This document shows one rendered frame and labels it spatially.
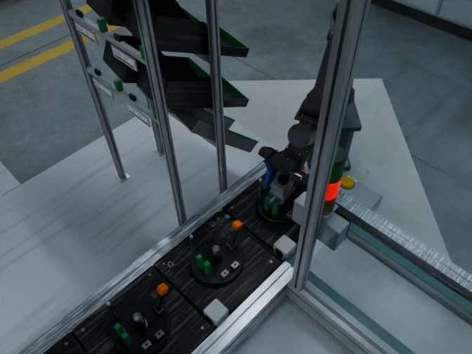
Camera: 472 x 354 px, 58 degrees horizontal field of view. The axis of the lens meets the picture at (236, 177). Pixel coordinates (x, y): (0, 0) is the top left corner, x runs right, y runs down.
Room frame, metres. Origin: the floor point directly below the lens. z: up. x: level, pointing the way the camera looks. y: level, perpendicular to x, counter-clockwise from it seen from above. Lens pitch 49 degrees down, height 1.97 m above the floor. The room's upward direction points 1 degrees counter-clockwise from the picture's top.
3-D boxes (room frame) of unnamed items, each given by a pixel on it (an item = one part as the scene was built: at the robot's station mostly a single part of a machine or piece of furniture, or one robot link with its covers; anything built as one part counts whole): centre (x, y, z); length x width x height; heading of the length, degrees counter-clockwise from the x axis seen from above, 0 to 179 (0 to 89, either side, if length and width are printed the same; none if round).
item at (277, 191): (0.74, -0.12, 1.06); 0.08 x 0.04 x 0.07; 135
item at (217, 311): (0.57, 0.06, 1.01); 0.24 x 0.24 x 0.13; 44
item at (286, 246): (0.61, -0.13, 0.97); 0.05 x 0.05 x 0.04; 44
